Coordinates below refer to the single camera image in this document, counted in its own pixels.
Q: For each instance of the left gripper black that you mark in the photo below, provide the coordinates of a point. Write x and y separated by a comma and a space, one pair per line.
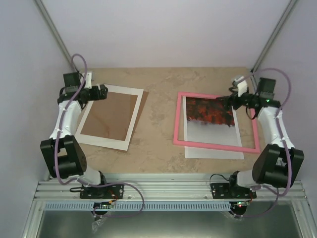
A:
97, 96

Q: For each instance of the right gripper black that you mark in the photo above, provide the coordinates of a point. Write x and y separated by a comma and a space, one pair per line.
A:
233, 97

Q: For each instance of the pink picture frame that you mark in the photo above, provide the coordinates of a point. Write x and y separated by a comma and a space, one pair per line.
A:
180, 95

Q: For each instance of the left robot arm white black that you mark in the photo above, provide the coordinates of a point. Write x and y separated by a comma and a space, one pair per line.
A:
62, 153

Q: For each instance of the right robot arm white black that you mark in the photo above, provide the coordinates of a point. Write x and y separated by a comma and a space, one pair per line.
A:
278, 164

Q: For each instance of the photo print red black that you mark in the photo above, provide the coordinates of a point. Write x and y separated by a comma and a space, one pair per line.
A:
207, 132

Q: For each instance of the brown backing board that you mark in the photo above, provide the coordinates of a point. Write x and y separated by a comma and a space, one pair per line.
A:
109, 114

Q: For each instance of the white mat board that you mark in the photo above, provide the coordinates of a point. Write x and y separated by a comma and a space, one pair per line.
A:
131, 119

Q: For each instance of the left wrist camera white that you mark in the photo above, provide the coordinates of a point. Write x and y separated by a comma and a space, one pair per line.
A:
88, 80

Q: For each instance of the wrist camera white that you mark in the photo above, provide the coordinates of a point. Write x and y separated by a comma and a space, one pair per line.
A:
240, 83
88, 80

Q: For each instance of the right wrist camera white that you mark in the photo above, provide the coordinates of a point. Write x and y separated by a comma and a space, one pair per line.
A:
240, 83

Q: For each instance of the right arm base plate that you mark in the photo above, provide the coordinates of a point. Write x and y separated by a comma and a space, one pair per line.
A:
226, 191

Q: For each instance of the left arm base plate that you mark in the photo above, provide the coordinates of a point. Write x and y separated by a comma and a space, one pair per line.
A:
113, 192

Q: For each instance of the left aluminium corner post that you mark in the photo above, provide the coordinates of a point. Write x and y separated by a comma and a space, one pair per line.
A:
52, 28

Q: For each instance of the aluminium corner post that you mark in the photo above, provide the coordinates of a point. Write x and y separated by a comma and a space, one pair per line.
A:
52, 28
274, 35

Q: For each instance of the aluminium rail base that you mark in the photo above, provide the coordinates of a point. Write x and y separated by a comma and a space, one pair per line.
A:
153, 187

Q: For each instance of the right aluminium corner post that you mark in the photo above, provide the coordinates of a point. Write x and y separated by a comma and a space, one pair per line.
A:
274, 35

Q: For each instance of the blue slotted cable duct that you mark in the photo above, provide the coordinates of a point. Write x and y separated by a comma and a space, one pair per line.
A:
136, 206

